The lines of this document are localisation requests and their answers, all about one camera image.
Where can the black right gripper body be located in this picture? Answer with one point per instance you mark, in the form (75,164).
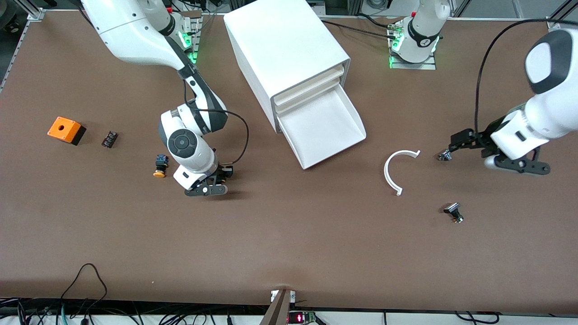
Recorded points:
(224,173)

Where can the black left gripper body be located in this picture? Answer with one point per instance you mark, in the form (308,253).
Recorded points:
(482,137)

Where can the white lowest cabinet drawer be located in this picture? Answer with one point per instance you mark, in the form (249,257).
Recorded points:
(325,122)

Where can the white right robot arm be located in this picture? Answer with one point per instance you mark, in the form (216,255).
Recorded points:
(185,144)

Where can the black square-headed push button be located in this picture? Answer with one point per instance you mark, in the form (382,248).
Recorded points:
(452,209)

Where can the yellow push button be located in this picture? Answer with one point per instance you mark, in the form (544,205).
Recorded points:
(160,164)

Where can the white middle cabinet drawer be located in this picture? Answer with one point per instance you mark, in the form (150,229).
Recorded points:
(311,96)

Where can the white uppermost cabinet drawer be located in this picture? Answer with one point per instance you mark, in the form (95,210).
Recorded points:
(311,84)

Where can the white drawer cabinet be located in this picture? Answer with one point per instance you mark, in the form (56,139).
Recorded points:
(280,40)

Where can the white semicircular plastic arc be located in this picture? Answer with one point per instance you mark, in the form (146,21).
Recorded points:
(386,171)

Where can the small black contact block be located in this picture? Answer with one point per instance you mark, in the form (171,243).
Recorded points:
(109,139)

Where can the device with red display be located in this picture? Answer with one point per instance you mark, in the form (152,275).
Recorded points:
(300,318)

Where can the orange box with hole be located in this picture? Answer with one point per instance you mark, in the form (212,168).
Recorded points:
(63,127)

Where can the small silver metal switch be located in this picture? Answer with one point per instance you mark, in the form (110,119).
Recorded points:
(445,156)

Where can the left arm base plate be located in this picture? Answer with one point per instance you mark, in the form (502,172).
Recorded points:
(413,65)

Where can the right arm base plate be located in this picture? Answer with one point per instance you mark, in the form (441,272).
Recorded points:
(192,52)

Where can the brown camera post with brackets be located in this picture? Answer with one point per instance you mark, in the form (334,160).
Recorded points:
(280,311)

